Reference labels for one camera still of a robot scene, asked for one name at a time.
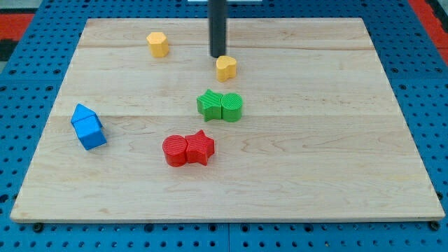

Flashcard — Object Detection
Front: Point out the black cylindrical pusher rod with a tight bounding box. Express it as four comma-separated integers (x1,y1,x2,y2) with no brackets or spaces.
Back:
207,0,228,58

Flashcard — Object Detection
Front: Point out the yellow heart block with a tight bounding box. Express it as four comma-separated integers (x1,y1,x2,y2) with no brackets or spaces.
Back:
216,55,237,82

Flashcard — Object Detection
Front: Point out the yellow hexagon block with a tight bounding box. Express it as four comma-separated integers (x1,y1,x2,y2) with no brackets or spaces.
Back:
146,31,169,57

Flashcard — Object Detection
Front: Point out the green cylinder block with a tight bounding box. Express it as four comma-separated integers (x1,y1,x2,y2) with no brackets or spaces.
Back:
220,93,243,123

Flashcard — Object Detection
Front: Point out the green star block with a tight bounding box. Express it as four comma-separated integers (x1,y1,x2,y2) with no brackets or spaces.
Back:
197,89,223,122

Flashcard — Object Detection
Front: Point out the red star block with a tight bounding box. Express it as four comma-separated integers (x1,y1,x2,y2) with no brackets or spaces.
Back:
185,129,215,166

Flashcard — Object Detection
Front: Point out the red cylinder block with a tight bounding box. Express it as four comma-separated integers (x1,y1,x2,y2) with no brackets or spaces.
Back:
162,135,188,167

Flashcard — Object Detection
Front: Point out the wooden board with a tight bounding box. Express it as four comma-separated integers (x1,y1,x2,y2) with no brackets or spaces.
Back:
10,17,445,223

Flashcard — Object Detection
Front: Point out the blue triangle block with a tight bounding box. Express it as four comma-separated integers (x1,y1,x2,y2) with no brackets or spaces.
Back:
71,104,103,127

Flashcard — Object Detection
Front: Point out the blue cube block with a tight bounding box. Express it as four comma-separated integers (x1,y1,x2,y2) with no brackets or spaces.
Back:
72,115,106,151

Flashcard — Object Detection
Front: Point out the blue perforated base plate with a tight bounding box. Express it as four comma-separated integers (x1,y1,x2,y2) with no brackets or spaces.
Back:
1,0,447,251

